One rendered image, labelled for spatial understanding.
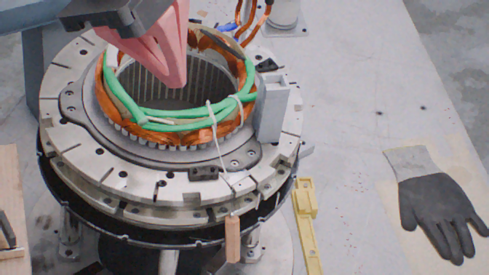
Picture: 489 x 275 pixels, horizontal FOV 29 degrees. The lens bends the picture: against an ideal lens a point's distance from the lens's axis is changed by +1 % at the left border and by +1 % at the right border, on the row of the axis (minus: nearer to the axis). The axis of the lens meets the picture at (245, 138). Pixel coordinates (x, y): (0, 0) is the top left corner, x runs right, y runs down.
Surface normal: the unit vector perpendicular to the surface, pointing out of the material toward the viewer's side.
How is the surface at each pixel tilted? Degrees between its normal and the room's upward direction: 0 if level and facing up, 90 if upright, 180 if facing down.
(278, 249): 0
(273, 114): 90
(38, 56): 90
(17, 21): 90
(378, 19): 0
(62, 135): 0
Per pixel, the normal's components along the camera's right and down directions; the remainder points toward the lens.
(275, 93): 0.23, 0.73
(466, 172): 0.12, -0.68
